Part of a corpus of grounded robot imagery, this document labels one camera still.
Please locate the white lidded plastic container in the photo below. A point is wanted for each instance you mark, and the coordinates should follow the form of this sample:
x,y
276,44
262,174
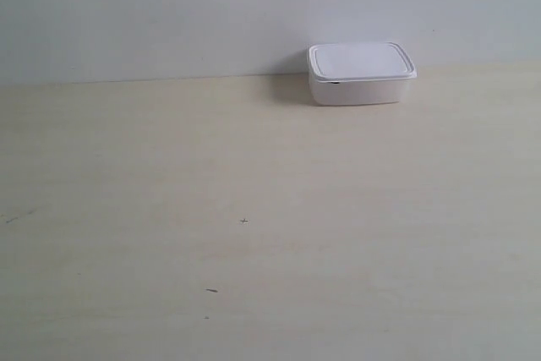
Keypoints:
x,y
356,74

